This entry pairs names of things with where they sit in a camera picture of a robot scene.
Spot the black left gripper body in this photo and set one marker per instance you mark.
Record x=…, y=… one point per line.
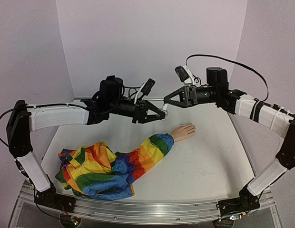
x=139, y=114

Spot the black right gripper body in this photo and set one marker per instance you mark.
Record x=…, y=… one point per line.
x=191, y=95

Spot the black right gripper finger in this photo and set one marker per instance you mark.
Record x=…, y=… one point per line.
x=176, y=103
x=177, y=95

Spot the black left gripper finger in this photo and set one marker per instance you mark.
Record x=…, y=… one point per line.
x=154, y=117
x=151, y=108

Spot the clear nail polish bottle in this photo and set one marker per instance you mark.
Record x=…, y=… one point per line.
x=165, y=113

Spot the white nail polish cap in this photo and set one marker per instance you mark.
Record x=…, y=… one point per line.
x=164, y=106

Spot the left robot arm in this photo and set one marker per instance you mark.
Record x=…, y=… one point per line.
x=25, y=118

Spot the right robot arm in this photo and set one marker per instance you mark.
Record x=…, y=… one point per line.
x=272, y=116

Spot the mannequin hand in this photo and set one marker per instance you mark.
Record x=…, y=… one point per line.
x=183, y=131

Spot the rainbow striped jacket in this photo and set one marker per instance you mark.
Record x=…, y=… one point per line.
x=98, y=173

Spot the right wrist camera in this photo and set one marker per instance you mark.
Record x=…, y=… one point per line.
x=186, y=76

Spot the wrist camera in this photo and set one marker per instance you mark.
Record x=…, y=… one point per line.
x=144, y=90
x=186, y=76

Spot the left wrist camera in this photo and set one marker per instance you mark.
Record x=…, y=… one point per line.
x=144, y=90

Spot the aluminium front rail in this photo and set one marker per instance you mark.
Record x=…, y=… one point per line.
x=169, y=213

